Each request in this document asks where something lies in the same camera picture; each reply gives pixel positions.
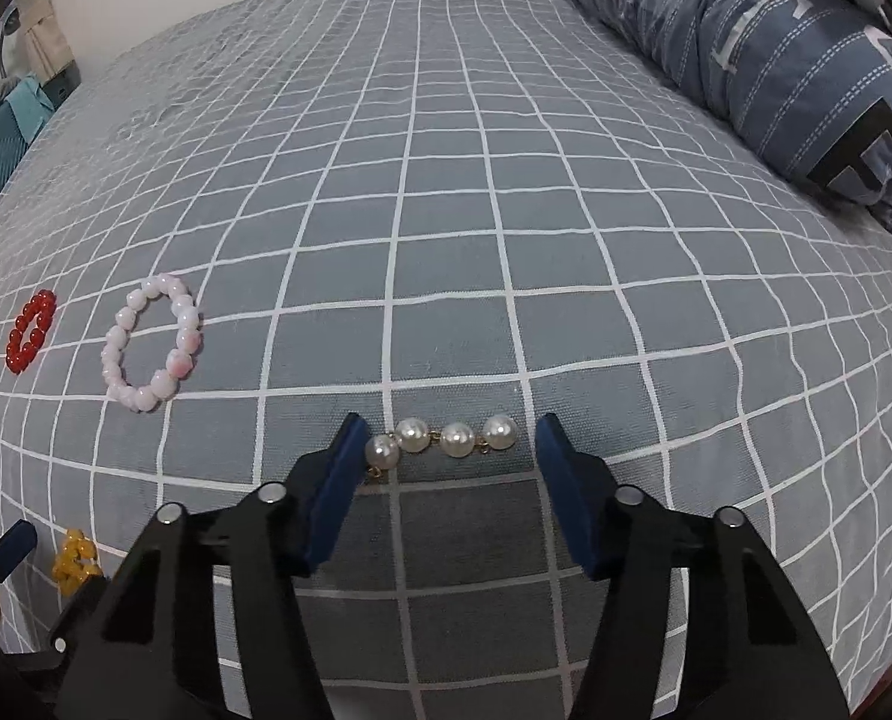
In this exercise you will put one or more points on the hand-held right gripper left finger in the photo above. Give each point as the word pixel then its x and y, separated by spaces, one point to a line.
pixel 333 499

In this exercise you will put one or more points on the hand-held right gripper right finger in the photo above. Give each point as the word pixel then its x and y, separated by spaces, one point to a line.
pixel 566 499

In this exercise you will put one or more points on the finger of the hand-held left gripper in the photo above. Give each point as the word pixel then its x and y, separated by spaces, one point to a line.
pixel 11 549
pixel 63 634

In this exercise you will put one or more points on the grey checked bed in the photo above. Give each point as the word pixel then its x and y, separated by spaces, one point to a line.
pixel 453 202

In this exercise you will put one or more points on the blue patterned pillow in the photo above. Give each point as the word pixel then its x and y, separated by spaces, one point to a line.
pixel 753 37

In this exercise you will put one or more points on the beige curtain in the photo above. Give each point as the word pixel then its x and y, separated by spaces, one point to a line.
pixel 41 22

